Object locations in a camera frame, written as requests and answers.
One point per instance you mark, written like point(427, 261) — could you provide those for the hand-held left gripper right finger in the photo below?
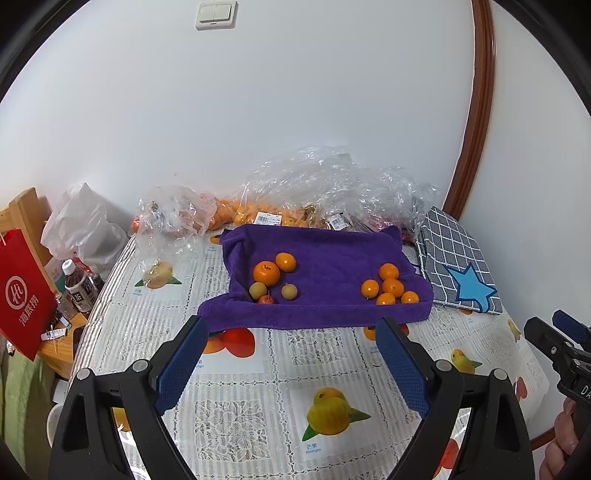
point(401, 364)

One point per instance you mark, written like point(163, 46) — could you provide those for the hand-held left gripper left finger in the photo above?
point(180, 364)

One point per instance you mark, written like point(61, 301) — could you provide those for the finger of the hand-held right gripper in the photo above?
point(570, 325)
point(545, 339)

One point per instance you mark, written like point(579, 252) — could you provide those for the small orange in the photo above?
point(286, 261)
point(393, 287)
point(386, 300)
point(409, 297)
point(370, 288)
point(388, 271)

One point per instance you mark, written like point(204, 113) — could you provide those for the small red fruit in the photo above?
point(265, 300)

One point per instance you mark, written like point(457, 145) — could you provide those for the small green fruit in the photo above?
point(289, 291)
point(258, 290)

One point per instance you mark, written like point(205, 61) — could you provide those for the large mandarin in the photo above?
point(266, 273)

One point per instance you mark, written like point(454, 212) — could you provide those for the person's right hand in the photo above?
point(556, 457)

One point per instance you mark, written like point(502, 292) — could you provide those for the grey checked cloth blue star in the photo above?
point(448, 258)

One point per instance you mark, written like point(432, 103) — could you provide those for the wooden side table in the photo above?
point(60, 355)

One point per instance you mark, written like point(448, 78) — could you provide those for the dark drink bottle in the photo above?
point(78, 293)

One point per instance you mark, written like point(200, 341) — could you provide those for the purple towel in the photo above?
point(332, 258)

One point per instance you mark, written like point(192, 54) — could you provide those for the white cup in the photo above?
point(55, 424)

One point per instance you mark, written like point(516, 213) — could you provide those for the small clear plastic bag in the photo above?
point(171, 212)

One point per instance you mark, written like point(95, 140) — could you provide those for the green cloth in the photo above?
point(23, 397)

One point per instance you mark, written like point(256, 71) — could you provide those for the pile of bagged oranges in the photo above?
point(240, 213)

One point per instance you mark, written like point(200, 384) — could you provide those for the crumpled clear plastic bag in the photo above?
point(392, 194)

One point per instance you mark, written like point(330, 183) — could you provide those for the red paper bag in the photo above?
point(23, 295)

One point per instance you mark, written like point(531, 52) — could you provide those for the white plastic bag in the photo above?
point(78, 226)

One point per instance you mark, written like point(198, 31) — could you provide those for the clear plastic bag with oranges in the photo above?
point(295, 180)

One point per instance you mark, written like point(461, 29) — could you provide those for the wooden chair frame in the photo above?
point(27, 207)

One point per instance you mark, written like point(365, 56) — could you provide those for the wooden door frame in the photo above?
point(480, 92)

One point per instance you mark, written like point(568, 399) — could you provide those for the white light switch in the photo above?
point(216, 14)

